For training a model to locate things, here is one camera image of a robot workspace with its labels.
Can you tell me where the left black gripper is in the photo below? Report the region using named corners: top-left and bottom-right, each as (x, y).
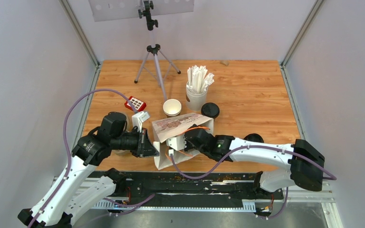
top-left (112, 126), bottom-right (160, 157)

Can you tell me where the kraft paper takeout bag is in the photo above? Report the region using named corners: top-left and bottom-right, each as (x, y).
top-left (152, 113), bottom-right (214, 170)

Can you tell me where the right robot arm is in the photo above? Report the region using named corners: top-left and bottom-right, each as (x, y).
top-left (183, 125), bottom-right (325, 199)

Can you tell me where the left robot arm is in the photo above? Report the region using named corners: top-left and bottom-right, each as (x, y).
top-left (18, 111), bottom-right (160, 228)

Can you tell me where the brown pulp cup carrier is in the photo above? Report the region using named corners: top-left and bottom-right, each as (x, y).
top-left (112, 112), bottom-right (131, 156)

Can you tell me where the white straw holder cup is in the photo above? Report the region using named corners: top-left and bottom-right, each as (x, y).
top-left (186, 84), bottom-right (208, 111)

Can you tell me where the stack of paper cups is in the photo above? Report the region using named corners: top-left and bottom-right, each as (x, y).
top-left (163, 99), bottom-right (182, 117)

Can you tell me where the red keypad box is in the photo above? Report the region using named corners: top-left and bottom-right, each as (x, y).
top-left (124, 96), bottom-right (146, 112)

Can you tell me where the stack of black lids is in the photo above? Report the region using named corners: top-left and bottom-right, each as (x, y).
top-left (244, 133), bottom-right (264, 143)

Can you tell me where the bundle of wrapped straws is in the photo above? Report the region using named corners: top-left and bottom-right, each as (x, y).
top-left (186, 65), bottom-right (214, 95)

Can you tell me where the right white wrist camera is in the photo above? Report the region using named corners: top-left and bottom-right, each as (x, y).
top-left (166, 134), bottom-right (187, 151)

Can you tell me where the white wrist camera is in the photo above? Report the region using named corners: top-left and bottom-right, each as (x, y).
top-left (131, 111), bottom-right (150, 132)
top-left (166, 134), bottom-right (187, 151)

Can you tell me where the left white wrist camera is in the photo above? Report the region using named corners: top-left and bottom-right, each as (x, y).
top-left (131, 111), bottom-right (150, 132)

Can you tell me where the grey camera tripod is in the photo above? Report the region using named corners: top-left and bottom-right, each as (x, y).
top-left (134, 0), bottom-right (182, 101)

